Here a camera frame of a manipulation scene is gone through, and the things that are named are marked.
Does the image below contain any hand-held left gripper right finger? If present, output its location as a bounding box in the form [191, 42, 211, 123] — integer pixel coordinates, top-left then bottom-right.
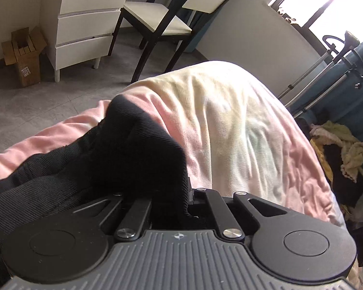
[188, 177, 287, 242]

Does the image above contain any white dressing table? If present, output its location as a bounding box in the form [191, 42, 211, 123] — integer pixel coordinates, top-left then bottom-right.
[40, 0, 195, 83]

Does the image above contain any cardboard box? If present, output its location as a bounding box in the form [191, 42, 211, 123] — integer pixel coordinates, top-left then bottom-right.
[1, 27, 48, 89]

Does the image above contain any dark framed window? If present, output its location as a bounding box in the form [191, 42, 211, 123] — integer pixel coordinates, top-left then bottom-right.
[267, 0, 363, 42]

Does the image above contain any cream knitted blanket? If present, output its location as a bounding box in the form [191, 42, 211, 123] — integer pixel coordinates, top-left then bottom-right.
[309, 120, 363, 182]

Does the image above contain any black knit garment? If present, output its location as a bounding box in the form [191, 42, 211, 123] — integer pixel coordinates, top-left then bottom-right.
[0, 94, 207, 267]

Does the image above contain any white chair with black frame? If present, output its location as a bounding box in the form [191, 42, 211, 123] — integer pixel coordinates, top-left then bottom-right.
[108, 0, 250, 84]

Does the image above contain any yellow cloth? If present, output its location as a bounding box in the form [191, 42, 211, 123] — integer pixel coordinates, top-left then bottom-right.
[312, 140, 335, 185]

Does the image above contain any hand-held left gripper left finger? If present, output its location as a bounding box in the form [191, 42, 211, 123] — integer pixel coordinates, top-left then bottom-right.
[71, 193, 154, 242]

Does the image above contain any garment steamer stand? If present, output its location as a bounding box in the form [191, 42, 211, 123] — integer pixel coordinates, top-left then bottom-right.
[276, 29, 363, 119]

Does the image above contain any dark fluffy clothing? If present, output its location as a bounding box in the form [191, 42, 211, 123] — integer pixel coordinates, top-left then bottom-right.
[320, 143, 363, 212]

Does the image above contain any pastel duvet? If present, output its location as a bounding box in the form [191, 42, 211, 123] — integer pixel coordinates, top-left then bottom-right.
[0, 60, 349, 290]

